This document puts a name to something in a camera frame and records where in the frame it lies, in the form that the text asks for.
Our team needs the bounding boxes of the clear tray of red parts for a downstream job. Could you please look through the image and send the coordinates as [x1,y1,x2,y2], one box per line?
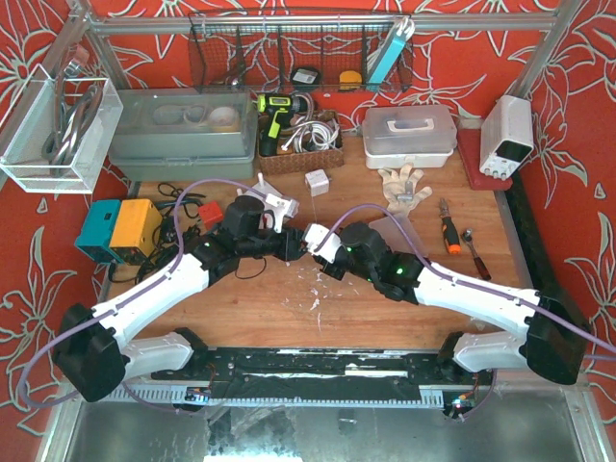
[369,214,428,257]

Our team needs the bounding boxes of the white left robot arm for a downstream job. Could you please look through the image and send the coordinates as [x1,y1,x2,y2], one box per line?
[52,195,305,402]

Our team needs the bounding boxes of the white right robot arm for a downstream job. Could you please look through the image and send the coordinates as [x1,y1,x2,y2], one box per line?
[303,222,589,385]

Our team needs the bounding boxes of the red cube power socket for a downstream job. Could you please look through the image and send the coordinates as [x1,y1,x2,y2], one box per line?
[197,201,224,229]

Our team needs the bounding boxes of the white work gloves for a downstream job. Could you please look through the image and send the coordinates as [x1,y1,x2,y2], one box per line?
[377,164,433,216]

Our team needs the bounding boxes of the white cube power adapter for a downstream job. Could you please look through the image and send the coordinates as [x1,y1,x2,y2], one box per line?
[304,169,330,197]

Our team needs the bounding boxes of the woven wicker basket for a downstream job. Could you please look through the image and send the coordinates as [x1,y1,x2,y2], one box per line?
[256,110,345,175]

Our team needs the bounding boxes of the yellow teal soldering station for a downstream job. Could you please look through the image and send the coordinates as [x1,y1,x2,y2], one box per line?
[74,198,163,266]

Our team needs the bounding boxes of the grey plastic toolbox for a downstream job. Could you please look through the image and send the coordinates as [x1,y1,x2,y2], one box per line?
[109,89,258,182]

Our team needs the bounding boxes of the white plastic storage box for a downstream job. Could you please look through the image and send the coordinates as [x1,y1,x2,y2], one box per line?
[362,105,457,169]

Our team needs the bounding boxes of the red mat under supply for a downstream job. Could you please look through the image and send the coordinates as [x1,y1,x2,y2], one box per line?
[457,128,513,192]

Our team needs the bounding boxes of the yellow tape measure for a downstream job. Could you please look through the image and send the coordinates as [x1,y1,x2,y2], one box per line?
[339,70,363,91]

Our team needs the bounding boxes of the white bench power supply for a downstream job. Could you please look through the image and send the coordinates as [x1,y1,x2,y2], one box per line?
[478,95,533,181]

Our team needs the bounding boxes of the teal white book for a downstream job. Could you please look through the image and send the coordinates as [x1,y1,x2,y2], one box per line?
[366,16,416,91]

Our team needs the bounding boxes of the white peg base plate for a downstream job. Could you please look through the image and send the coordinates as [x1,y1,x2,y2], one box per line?
[237,172,299,232]

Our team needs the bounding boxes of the black power cable bundle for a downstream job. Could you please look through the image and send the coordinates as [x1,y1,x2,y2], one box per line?
[108,182,269,285]

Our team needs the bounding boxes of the white coiled cable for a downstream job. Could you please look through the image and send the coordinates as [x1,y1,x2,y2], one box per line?
[293,122,341,153]

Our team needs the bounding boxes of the green black cordless drill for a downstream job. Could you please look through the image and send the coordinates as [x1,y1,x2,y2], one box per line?
[257,93,309,157]

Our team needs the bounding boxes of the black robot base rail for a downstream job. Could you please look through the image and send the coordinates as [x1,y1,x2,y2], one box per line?
[151,347,493,402]

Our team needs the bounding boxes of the black wire wall basket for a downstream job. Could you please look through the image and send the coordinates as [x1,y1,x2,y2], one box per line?
[188,8,414,92]

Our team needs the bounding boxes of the clear acrylic wall bin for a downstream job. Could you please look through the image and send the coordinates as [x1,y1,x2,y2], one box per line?
[1,65,123,194]

